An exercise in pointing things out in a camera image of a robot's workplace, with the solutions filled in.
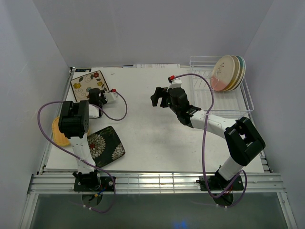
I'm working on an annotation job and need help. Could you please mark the square floral cream plate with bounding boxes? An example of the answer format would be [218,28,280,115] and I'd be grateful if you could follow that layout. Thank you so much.
[71,71,110,102]

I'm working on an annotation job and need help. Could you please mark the black floral square plate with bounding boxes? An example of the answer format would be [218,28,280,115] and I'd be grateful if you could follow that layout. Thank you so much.
[87,126,126,167]

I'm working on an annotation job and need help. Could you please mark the cream and pink round plate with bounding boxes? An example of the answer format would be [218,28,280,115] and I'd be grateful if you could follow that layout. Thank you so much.
[211,55,235,91]

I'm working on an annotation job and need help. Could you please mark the cream and yellow round plate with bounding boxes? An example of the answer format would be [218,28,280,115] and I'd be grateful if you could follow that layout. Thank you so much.
[228,56,241,91]

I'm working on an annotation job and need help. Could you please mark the cream and blue round plate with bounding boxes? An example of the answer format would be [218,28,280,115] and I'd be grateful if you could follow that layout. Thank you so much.
[235,56,246,89]

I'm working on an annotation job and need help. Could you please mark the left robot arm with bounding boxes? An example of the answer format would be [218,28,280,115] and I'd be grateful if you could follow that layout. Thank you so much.
[58,88,107,191]

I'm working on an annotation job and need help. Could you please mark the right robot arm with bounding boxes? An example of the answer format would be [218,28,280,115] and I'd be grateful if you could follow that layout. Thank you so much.
[151,87,265,189]

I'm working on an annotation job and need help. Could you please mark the papers at table back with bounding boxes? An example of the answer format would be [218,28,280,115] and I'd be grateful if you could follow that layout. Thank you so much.
[133,63,180,69]

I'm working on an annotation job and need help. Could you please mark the yellow woven square mat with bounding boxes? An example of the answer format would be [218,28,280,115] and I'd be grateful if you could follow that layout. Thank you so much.
[52,116,70,147]

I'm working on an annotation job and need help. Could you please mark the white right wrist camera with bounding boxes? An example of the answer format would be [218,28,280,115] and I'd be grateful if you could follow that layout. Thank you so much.
[167,75,182,92]

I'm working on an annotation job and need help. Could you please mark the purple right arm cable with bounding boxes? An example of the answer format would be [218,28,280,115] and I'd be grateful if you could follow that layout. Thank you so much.
[173,73,248,208]

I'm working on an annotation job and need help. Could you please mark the white wire dish rack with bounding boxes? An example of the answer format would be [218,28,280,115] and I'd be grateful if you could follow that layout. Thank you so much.
[189,56,254,119]

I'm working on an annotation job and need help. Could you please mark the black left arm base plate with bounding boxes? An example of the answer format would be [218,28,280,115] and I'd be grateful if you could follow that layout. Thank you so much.
[73,176,114,192]

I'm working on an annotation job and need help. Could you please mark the aluminium table frame rail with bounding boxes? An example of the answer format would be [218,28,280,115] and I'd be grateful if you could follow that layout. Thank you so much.
[28,173,286,194]

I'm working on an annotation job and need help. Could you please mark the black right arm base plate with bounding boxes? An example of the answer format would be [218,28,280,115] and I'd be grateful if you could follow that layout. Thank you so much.
[196,176,247,208]

